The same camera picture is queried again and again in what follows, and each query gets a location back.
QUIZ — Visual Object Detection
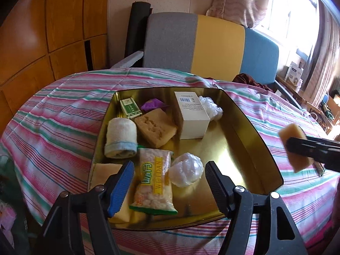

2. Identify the small green white box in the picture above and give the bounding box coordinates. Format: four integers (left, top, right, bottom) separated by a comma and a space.
120, 97, 142, 120

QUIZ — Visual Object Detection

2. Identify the cream towel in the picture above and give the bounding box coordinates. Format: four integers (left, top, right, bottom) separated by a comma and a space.
104, 118, 138, 159

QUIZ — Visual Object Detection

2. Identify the wooden wardrobe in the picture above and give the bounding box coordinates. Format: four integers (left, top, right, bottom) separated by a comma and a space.
1, 0, 108, 128

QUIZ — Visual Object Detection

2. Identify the pink patterned curtain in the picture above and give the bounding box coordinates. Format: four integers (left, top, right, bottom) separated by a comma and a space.
206, 0, 269, 28

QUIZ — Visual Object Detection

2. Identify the black rolled mat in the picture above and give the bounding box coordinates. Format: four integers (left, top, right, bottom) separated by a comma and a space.
125, 1, 152, 67

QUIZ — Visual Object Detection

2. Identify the striped bed sheet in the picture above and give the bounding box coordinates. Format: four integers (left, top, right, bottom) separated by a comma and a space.
1, 68, 339, 254

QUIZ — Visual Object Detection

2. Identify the white plastic bag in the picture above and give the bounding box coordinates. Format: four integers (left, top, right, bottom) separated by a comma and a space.
198, 96, 223, 121
168, 153, 204, 188

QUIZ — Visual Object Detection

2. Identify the green rice cracker packet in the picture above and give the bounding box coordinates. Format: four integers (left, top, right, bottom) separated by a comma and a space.
129, 148, 177, 215

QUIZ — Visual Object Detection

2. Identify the purple snack packet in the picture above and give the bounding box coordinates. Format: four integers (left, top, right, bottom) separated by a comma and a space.
140, 98, 168, 112

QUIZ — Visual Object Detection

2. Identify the white box on desk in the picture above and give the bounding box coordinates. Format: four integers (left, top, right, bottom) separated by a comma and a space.
285, 62, 303, 86

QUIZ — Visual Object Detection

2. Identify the wooden side desk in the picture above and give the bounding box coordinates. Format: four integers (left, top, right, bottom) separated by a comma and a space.
275, 75, 339, 140

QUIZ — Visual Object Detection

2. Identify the gold metal tin tray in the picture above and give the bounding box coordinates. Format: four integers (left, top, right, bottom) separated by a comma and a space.
92, 87, 283, 231

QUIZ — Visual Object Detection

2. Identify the white cardboard box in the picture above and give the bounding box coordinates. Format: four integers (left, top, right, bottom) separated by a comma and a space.
173, 91, 210, 140

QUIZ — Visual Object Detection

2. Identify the yellow sponge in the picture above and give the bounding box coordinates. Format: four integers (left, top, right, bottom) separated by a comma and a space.
134, 108, 177, 149

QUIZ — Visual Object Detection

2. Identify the dark red garment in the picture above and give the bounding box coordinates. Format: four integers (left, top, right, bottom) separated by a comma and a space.
232, 73, 272, 92

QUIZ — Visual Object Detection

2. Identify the large yellow sponge block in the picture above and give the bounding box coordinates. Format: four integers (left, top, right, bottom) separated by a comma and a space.
88, 163, 139, 224

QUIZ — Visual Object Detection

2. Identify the grey yellow blue chair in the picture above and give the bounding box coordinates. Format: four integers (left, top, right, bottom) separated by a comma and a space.
114, 12, 300, 108

